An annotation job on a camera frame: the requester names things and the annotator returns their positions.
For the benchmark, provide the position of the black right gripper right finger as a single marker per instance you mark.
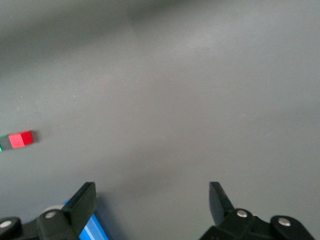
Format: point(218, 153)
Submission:
point(220, 207)

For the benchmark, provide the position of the small black cube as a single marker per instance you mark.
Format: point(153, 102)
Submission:
point(5, 143)

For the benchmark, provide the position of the small red cube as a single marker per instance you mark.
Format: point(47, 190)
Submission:
point(21, 139)

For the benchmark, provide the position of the blue plastic storage bin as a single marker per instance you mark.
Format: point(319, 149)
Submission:
point(93, 230)

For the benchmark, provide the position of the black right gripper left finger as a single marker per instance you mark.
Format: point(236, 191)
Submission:
point(82, 202)

